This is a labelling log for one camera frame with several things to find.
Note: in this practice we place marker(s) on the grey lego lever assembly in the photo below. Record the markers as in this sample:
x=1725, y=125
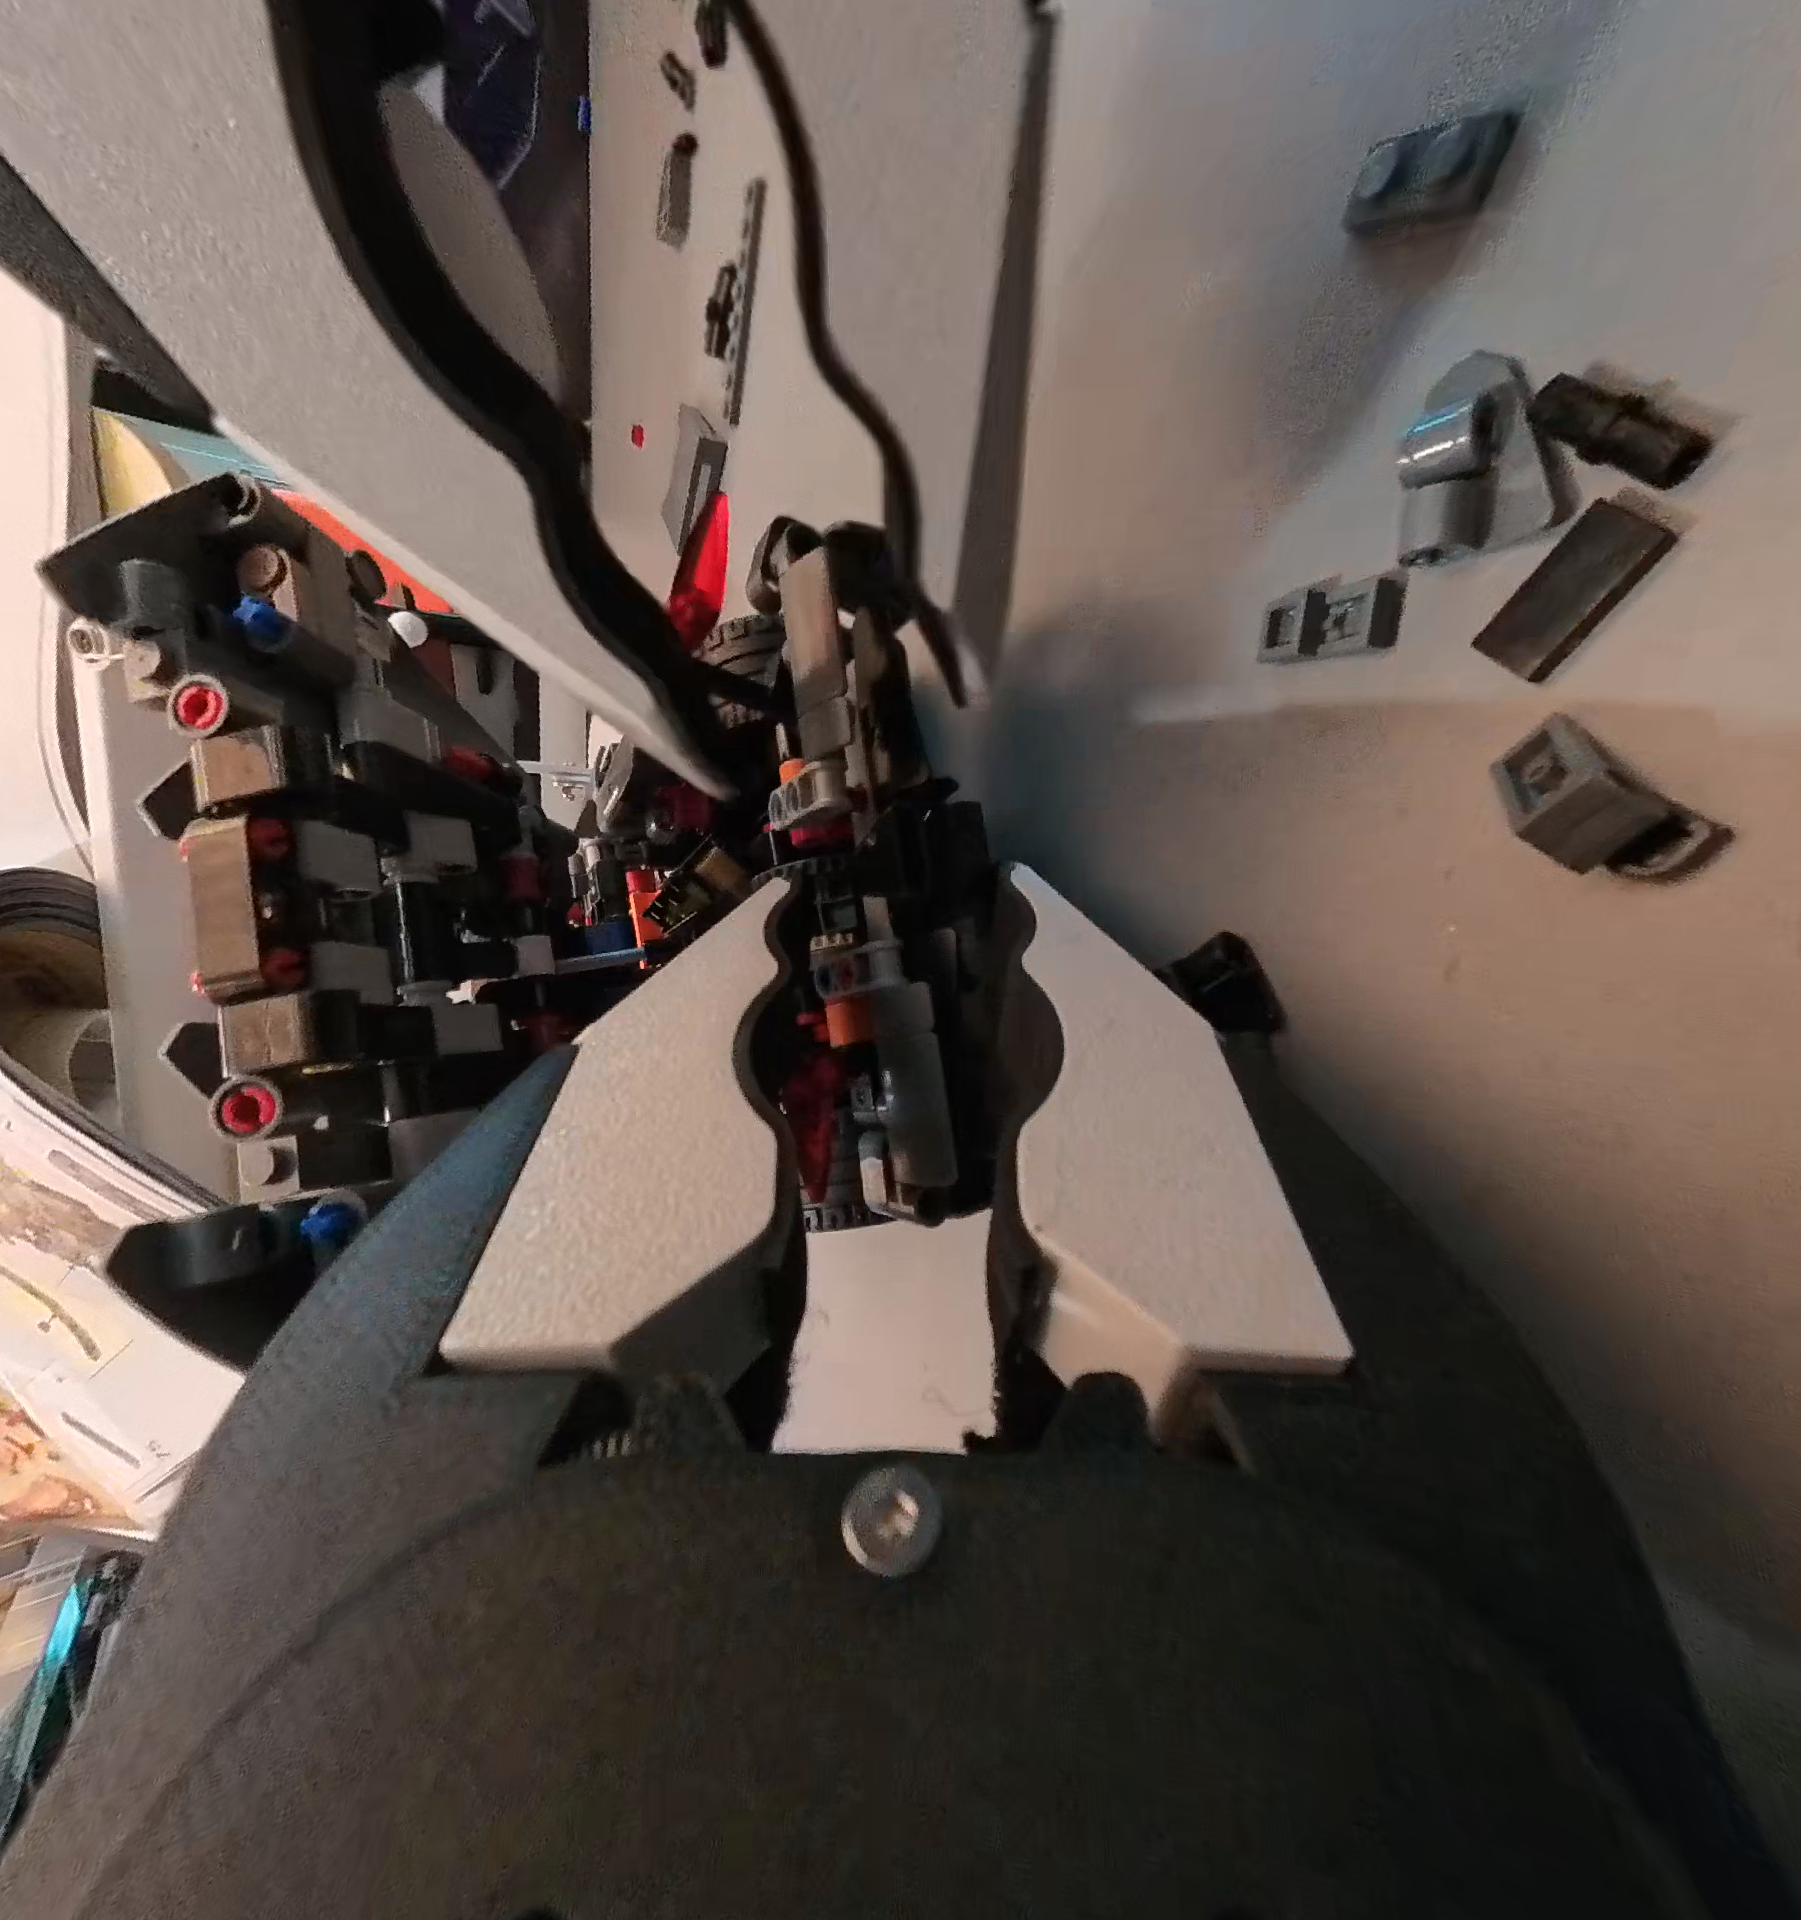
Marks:
x=825, y=661

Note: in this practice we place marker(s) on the open instruction booklet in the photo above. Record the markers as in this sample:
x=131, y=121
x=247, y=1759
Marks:
x=31, y=1275

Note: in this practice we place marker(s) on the dark grey lego slope brick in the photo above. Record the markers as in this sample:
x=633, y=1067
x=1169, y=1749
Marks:
x=1590, y=789

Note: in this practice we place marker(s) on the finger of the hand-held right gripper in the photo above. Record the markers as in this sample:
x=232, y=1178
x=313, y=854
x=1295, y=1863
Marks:
x=932, y=225
x=121, y=150

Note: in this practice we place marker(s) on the grey two-stud lego plate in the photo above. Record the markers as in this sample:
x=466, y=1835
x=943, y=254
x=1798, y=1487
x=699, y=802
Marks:
x=1433, y=173

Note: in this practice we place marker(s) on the light grey lego bracket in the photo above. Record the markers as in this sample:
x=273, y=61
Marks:
x=1485, y=451

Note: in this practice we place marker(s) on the black curved lego brick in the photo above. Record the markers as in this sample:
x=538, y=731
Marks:
x=1226, y=982

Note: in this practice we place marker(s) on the dark lego tile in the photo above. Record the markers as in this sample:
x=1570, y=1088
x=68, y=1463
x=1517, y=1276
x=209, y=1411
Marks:
x=1580, y=591

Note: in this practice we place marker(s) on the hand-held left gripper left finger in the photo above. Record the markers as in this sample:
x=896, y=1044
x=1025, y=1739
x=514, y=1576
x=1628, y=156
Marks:
x=615, y=1200

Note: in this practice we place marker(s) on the scattered loose lego pieces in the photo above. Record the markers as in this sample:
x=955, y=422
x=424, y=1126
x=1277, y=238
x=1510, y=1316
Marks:
x=691, y=472

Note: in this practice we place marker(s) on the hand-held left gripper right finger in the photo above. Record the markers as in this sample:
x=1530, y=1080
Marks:
x=1185, y=1200

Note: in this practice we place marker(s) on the dark grey lego clip plate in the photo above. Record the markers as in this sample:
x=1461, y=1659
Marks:
x=1331, y=617

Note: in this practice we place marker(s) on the black grey lego car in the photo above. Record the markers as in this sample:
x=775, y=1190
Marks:
x=390, y=840

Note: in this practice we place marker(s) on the black lego pin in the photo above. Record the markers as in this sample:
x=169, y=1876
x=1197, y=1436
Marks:
x=1619, y=429

